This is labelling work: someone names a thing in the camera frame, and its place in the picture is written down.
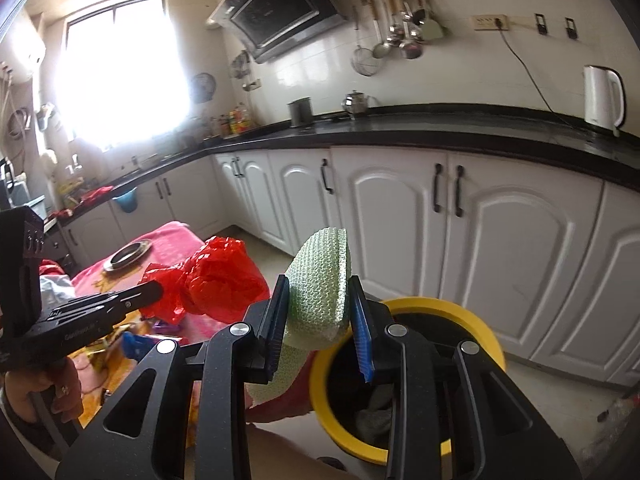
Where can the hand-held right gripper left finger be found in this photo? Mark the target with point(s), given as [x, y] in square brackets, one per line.
[277, 320]

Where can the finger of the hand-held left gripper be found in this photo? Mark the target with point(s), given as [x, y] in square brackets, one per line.
[142, 294]

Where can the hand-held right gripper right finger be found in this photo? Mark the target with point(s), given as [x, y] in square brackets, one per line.
[361, 330]

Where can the green foam fruit net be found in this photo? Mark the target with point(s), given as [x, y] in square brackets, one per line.
[320, 280]

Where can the red plastic bag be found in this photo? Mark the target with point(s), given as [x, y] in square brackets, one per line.
[220, 280]

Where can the yellow trash bin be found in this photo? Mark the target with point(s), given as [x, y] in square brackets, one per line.
[480, 330]

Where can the person's left hand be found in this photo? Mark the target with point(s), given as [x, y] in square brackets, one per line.
[65, 390]

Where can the blue wrapper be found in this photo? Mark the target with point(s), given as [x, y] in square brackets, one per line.
[132, 345]

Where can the pink printed blanket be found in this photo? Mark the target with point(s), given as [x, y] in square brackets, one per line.
[170, 240]

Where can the crumpled grey paper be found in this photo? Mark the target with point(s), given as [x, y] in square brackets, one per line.
[372, 415]

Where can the blue hanging basin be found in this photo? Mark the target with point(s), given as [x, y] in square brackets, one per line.
[125, 202]

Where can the red cloth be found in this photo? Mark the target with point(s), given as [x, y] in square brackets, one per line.
[95, 195]

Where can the row of white cabinet doors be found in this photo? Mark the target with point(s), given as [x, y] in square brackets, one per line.
[520, 260]

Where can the group of condiment bottles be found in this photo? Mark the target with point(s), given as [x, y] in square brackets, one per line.
[235, 122]

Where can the steel pot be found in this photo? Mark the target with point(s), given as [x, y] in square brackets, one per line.
[301, 110]

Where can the white water heater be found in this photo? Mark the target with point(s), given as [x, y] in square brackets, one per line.
[22, 55]

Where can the black kitchen countertop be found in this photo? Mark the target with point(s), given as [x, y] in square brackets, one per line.
[450, 125]

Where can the kitchen window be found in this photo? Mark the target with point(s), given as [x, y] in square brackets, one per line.
[120, 70]

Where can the steel teapot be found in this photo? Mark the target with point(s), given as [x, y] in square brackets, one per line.
[355, 102]

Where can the clear plastic bottle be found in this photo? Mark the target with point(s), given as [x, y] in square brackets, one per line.
[620, 410]

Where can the steel ladle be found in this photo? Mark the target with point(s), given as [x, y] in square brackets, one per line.
[382, 47]
[396, 35]

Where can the steel skimmer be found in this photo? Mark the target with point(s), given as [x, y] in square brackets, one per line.
[411, 49]

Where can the black range hood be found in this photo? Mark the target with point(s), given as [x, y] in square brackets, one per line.
[280, 10]

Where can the white electric kettle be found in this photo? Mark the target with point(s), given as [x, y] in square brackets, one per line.
[602, 100]

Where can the beige wall power outlet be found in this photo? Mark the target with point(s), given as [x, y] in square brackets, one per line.
[491, 22]

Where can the black wall hook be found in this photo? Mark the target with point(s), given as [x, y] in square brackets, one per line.
[570, 27]
[539, 22]

